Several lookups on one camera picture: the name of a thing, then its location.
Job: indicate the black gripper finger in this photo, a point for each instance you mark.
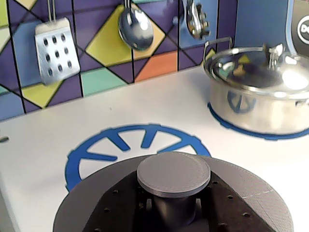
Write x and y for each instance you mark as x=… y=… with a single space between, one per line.
x=229 y=210
x=120 y=207

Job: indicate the stainless steel pot lid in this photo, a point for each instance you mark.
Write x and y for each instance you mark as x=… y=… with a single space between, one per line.
x=256 y=75

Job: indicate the stainless steel toy pot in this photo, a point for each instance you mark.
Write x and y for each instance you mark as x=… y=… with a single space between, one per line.
x=253 y=116

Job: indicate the blue toy kitchen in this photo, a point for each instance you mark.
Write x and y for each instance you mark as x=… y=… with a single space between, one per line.
x=144 y=106

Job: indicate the metal toy slotted spatula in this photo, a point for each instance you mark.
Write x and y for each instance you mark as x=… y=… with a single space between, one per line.
x=56 y=53

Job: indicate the metal toy spoon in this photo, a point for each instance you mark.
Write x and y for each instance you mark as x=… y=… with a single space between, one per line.
x=136 y=31

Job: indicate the chrome toy serving utensil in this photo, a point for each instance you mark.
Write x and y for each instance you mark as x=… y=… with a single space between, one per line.
x=196 y=24

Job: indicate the black Dell monitor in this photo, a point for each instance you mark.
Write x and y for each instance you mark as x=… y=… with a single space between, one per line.
x=301 y=26

